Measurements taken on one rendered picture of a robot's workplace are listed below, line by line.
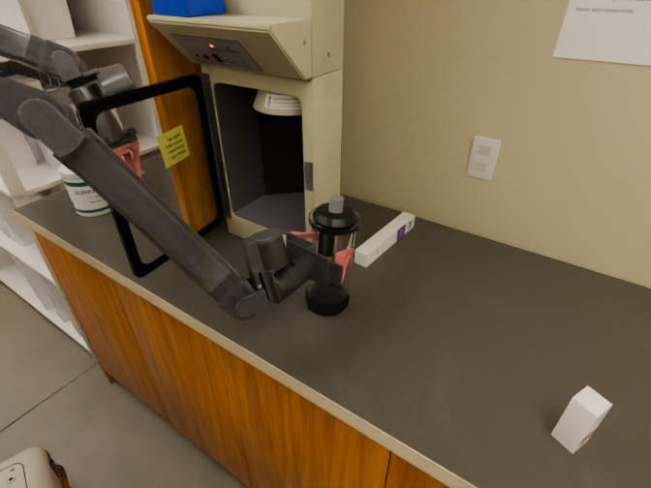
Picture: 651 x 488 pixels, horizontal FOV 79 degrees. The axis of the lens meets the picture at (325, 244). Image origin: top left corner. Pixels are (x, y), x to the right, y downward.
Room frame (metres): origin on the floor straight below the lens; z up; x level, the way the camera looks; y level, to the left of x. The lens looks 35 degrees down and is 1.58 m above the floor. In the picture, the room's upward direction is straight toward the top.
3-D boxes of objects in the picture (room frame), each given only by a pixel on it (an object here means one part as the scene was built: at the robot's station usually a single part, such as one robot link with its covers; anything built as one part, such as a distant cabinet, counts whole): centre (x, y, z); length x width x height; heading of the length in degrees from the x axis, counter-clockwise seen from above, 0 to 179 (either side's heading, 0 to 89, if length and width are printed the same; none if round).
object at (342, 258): (0.64, -0.02, 1.10); 0.09 x 0.07 x 0.07; 145
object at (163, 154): (0.84, 0.36, 1.19); 0.30 x 0.01 x 0.40; 151
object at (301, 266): (0.60, 0.05, 1.11); 0.10 x 0.07 x 0.07; 55
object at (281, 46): (0.85, 0.19, 1.46); 0.32 x 0.12 x 0.10; 56
